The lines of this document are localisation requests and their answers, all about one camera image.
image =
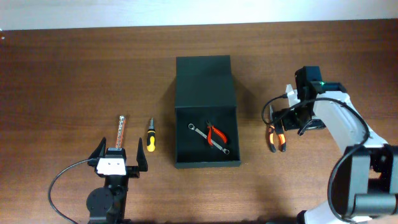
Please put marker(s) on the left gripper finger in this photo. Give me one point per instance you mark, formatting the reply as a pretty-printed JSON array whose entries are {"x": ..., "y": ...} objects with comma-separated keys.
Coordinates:
[
  {"x": 141, "y": 158},
  {"x": 99, "y": 151}
]

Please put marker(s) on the red small cutting pliers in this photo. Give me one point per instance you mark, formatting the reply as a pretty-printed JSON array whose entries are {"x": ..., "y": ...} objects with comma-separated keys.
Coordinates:
[{"x": 211, "y": 130}]

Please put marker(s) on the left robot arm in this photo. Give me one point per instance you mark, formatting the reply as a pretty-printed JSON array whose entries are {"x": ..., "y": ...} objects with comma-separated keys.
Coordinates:
[{"x": 107, "y": 204}]

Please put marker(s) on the silver ring spanner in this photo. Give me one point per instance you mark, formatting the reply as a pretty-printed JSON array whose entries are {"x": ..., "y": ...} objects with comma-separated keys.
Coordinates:
[{"x": 194, "y": 128}]

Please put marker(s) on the black open box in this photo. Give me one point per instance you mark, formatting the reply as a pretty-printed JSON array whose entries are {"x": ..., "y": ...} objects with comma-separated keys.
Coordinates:
[{"x": 205, "y": 91}]

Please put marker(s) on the orange handled metal file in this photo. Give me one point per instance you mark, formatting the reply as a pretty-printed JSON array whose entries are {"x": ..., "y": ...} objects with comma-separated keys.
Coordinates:
[{"x": 121, "y": 126}]

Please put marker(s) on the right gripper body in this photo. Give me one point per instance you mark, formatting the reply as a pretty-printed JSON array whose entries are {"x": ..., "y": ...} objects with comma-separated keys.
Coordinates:
[{"x": 299, "y": 117}]

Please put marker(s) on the yellow black screwdriver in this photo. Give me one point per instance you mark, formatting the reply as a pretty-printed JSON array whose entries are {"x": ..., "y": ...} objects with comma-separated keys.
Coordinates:
[{"x": 151, "y": 136}]

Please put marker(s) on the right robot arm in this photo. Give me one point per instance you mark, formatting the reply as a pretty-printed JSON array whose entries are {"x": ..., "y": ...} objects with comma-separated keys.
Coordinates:
[{"x": 363, "y": 183}]

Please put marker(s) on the orange black long-nose pliers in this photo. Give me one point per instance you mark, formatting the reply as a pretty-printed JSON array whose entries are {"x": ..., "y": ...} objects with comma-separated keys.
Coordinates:
[{"x": 273, "y": 140}]

